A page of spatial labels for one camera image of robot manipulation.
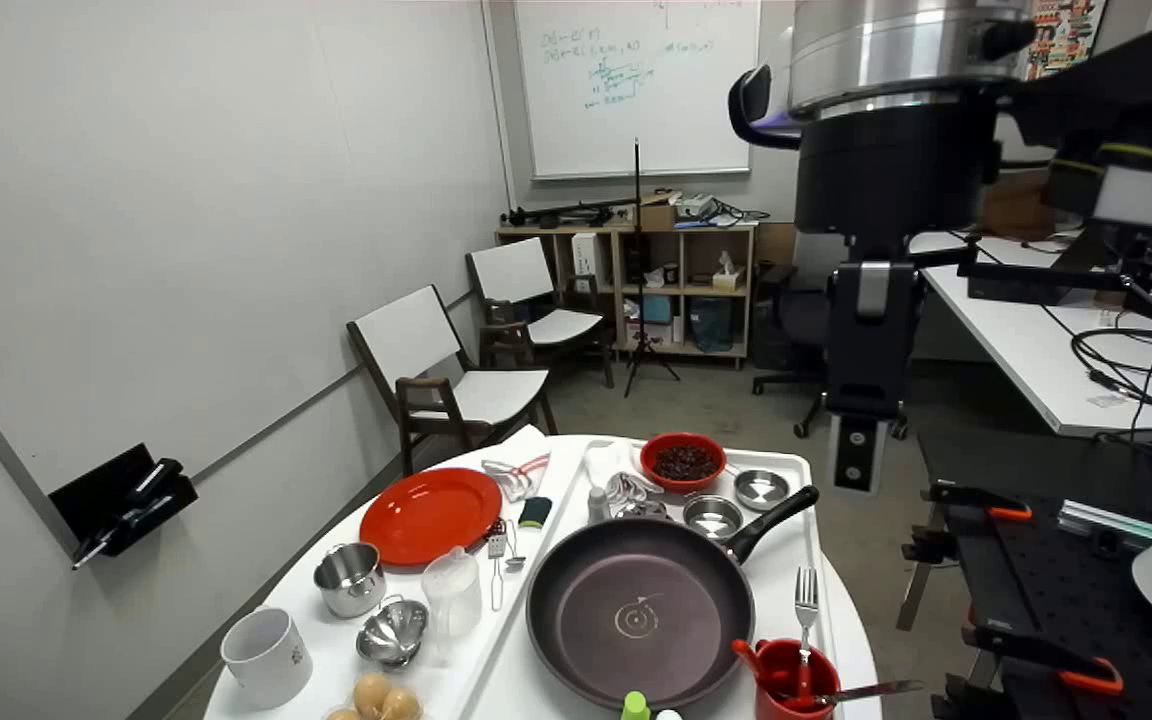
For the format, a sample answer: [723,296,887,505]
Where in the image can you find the white desk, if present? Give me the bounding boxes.
[924,265,1152,438]

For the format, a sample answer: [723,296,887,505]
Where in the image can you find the clear plastic cup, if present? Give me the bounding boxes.
[420,549,481,643]

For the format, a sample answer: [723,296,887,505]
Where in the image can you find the white mug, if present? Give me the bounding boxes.
[222,607,311,709]

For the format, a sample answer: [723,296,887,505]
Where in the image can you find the red mug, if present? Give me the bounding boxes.
[733,640,840,720]

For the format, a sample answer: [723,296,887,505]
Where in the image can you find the small white bottle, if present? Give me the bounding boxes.
[488,532,508,559]

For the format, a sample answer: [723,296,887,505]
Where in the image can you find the small silver pot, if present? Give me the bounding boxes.
[737,467,794,513]
[685,502,743,540]

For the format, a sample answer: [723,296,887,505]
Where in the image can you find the silver bowl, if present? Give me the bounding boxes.
[355,601,430,669]

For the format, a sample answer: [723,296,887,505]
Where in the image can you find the red plate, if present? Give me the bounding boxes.
[359,467,503,570]

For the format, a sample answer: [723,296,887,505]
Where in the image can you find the green sponge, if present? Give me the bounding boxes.
[521,495,553,529]

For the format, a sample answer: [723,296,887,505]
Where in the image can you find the silver fork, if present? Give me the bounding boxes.
[795,564,822,696]

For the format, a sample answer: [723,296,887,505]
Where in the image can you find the red bowl of coffee beans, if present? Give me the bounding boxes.
[639,432,728,493]

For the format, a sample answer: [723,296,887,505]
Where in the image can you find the white folding chair near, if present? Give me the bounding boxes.
[347,285,556,467]

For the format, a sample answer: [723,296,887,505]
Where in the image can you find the white folding chair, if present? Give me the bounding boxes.
[347,285,556,467]
[470,236,613,370]

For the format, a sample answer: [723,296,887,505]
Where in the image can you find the black office chair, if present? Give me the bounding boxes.
[750,285,913,443]

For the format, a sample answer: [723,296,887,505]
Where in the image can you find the black wall holder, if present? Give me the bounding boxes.
[51,443,197,570]

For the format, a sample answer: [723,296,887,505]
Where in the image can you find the silver cup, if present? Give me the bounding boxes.
[311,545,384,621]

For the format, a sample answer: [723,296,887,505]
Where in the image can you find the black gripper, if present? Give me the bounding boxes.
[828,262,916,493]

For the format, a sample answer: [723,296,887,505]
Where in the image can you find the whiteboard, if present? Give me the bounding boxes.
[517,0,762,181]

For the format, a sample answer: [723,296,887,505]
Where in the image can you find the black frying pan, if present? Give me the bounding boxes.
[524,490,822,709]

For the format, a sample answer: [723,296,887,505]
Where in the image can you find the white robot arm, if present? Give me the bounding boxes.
[728,0,1152,493]

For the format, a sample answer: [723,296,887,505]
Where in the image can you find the white folding chair far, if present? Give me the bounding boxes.
[470,236,613,370]

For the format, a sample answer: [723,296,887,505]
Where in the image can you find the bread rolls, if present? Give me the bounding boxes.
[330,673,424,720]

